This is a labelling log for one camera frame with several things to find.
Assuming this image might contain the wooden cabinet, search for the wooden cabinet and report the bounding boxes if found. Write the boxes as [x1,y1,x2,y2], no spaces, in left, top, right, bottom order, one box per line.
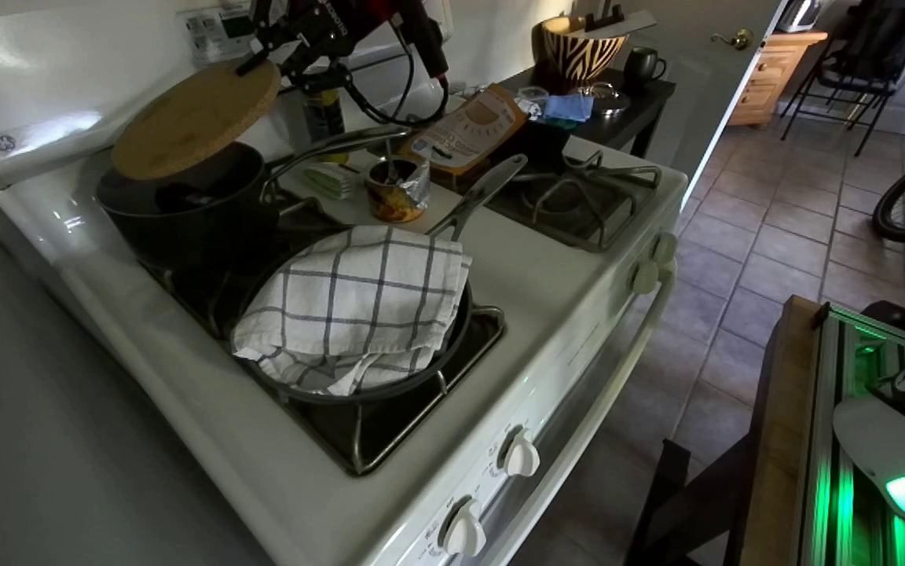
[727,29,833,133]

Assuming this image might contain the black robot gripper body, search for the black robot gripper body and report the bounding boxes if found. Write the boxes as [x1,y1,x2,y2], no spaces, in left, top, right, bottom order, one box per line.
[261,0,405,80]

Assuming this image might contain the black frying pan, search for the black frying pan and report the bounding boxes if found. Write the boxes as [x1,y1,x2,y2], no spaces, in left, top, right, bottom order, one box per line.
[235,152,533,409]

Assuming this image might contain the white stove knob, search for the white stove knob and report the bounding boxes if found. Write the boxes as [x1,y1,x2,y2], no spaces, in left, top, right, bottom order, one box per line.
[438,494,490,560]
[629,257,668,296]
[497,426,548,481]
[650,232,682,266]

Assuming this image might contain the round wooden coaster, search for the round wooden coaster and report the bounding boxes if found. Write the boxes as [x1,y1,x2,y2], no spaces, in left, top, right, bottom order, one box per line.
[107,56,284,184]

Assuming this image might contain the blue cloth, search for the blue cloth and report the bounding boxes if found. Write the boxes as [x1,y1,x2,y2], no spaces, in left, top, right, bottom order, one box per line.
[539,90,596,128]

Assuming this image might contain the black mug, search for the black mug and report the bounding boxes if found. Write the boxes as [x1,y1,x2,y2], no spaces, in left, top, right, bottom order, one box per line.
[622,43,674,93]

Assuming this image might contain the black chair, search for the black chair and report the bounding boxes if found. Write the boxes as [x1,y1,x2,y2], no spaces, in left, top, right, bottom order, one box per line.
[781,0,905,159]

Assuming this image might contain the black pot with silver handle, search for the black pot with silver handle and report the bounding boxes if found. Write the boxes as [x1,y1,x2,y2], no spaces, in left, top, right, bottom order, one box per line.
[92,122,412,266]

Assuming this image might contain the white oven door handle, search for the white oven door handle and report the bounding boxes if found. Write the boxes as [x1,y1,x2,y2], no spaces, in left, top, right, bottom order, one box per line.
[478,276,678,566]

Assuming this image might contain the white spoon rest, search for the white spoon rest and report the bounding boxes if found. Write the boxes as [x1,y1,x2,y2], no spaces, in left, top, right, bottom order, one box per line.
[280,153,369,214]

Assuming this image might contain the black stand legs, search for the black stand legs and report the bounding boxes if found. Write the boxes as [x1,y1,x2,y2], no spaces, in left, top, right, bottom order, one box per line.
[622,437,760,566]

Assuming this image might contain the white gas stove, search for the white gas stove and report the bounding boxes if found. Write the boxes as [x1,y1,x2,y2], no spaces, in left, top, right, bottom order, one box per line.
[0,0,691,566]

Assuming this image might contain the white checked dish towel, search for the white checked dish towel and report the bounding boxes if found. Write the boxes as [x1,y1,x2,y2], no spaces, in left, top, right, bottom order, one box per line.
[229,224,476,400]

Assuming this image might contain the black side table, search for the black side table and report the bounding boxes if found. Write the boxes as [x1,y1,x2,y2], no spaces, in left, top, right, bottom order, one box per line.
[499,65,678,165]

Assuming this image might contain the clear glass bowl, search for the clear glass bowl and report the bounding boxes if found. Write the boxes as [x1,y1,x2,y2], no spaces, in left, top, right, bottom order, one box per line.
[574,80,632,118]

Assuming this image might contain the wooden board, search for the wooden board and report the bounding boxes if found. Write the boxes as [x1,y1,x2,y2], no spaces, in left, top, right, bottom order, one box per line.
[736,291,829,566]

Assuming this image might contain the small labelled jar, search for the small labelled jar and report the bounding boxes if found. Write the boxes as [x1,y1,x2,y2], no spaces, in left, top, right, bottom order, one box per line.
[362,152,438,227]

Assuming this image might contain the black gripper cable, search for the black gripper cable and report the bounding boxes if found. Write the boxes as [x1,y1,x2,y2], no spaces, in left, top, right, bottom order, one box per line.
[340,38,457,133]

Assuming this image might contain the bottle with yellow lid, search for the bottle with yellow lid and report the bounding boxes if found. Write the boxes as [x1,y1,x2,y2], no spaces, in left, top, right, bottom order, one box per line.
[305,87,350,143]

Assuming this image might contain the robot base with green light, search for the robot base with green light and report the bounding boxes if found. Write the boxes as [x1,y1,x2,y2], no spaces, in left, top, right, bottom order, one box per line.
[809,300,905,566]

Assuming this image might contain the zebra pattern basket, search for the zebra pattern basket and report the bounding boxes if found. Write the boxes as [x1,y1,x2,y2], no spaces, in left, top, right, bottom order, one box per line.
[528,12,634,87]

